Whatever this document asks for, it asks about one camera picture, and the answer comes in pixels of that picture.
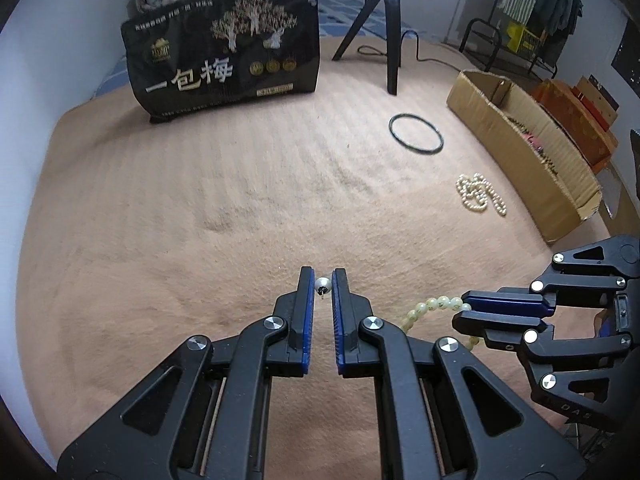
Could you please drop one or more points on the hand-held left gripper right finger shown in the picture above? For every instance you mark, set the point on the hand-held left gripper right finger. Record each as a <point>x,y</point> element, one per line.
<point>340,320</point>

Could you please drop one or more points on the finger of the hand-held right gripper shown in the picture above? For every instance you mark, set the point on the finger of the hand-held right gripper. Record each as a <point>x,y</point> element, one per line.
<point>510,304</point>
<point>500,330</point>

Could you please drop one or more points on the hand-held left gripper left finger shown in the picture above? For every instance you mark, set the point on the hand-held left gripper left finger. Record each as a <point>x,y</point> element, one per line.
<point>305,320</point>

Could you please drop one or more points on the single white pearl bead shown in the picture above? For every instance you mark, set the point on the single white pearl bead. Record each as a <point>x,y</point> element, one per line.
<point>322,284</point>

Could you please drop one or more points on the cardboard box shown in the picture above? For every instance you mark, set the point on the cardboard box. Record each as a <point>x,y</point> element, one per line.
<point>500,120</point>

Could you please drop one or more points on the black bangle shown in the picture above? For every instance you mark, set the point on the black bangle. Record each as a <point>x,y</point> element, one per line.
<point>391,130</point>

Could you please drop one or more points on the orange gift box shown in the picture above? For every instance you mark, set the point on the orange gift box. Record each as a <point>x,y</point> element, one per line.
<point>565,110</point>

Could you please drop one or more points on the brown cardboard panel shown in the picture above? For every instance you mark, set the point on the brown cardboard panel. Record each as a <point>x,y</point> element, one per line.
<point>595,91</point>

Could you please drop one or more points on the black printed snack bag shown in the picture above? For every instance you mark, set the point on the black printed snack bag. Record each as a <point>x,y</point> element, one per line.
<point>225,75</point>

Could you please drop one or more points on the yellow box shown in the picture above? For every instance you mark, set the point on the yellow box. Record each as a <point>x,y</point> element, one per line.
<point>525,40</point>

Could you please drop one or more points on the black tripod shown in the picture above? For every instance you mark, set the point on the black tripod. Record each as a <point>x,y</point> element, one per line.
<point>392,60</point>

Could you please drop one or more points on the black clothes rack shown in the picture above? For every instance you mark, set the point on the black clothes rack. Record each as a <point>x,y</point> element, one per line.
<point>472,30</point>

